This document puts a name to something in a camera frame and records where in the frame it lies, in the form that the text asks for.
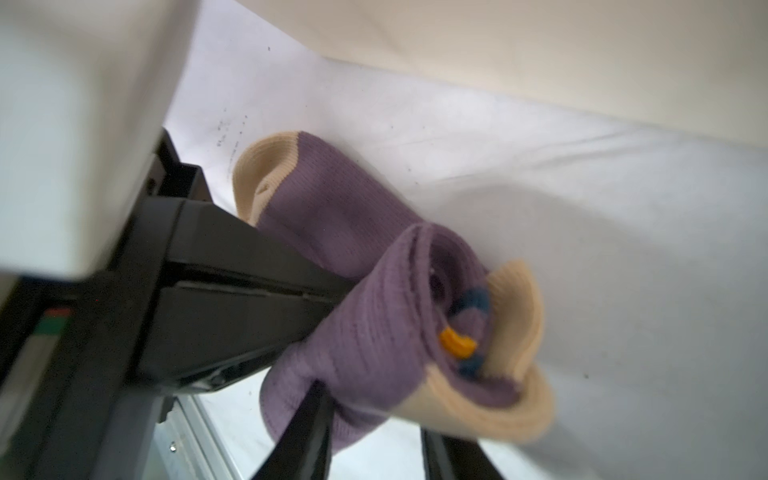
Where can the purple sock with beige toe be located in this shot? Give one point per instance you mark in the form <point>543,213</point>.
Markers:
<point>427,334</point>

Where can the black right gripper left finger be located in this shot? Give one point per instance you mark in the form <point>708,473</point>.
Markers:
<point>304,450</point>

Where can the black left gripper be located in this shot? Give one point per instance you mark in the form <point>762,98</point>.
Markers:
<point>71,348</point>

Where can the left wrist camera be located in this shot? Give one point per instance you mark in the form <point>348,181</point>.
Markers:
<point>85,88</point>

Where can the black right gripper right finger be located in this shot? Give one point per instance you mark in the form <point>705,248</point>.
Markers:
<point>449,458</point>

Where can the cream compartment tray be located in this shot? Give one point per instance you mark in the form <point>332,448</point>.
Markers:
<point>697,66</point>

